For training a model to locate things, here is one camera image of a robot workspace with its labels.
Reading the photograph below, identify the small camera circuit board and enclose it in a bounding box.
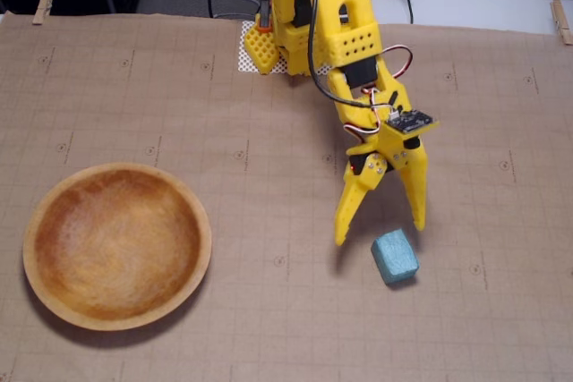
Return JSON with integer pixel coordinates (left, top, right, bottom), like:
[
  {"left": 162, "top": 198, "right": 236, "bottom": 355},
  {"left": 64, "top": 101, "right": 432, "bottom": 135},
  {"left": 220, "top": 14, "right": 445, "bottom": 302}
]
[{"left": 387, "top": 108, "right": 434, "bottom": 134}]

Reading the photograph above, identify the red white servo wire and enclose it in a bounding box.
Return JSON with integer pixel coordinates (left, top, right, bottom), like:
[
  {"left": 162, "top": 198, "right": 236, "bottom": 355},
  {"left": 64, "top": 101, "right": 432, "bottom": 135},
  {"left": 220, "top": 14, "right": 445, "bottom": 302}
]
[{"left": 342, "top": 45, "right": 413, "bottom": 137}]

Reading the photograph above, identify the round wooden bowl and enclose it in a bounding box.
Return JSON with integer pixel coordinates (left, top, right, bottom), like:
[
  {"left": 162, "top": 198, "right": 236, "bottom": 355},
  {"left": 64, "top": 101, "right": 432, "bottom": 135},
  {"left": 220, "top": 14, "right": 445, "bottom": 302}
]
[{"left": 22, "top": 162, "right": 213, "bottom": 332}]

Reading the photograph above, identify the blue block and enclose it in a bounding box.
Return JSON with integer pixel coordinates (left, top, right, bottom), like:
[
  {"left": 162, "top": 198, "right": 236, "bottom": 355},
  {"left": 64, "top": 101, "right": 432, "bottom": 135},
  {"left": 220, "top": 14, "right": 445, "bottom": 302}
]
[{"left": 371, "top": 227, "right": 421, "bottom": 285}]

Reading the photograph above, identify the brown grid paper mat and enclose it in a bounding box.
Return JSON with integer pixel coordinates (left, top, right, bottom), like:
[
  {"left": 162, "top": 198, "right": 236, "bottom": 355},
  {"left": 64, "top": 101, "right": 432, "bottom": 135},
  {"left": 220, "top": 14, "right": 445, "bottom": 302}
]
[{"left": 0, "top": 13, "right": 573, "bottom": 382}]

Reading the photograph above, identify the black camera cable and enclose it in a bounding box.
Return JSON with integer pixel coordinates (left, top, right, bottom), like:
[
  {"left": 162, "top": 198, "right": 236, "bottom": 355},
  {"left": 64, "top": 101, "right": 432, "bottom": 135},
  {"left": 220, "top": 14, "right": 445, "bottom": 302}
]
[{"left": 286, "top": 0, "right": 375, "bottom": 108}]

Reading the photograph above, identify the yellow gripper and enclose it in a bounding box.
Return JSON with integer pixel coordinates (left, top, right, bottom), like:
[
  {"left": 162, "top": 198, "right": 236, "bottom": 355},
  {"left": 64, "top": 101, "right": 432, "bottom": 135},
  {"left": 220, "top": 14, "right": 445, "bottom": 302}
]
[{"left": 334, "top": 120, "right": 440, "bottom": 247}]

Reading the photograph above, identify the wooden clothespin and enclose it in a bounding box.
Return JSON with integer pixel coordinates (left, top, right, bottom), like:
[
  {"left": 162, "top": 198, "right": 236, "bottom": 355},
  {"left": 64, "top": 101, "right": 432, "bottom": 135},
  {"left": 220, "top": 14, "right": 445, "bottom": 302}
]
[
  {"left": 549, "top": 0, "right": 573, "bottom": 47},
  {"left": 31, "top": 0, "right": 56, "bottom": 26}
]

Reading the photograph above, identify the white perforated mat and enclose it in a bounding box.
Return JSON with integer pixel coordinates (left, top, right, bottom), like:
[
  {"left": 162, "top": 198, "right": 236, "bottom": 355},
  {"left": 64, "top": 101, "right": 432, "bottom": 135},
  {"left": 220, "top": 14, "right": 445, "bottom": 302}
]
[{"left": 237, "top": 20, "right": 332, "bottom": 77}]

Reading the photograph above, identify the yellow robot base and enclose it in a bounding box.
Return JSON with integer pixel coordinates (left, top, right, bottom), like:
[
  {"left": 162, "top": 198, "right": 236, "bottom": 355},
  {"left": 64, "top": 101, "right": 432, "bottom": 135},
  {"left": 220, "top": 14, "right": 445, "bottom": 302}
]
[{"left": 253, "top": 19, "right": 330, "bottom": 78}]

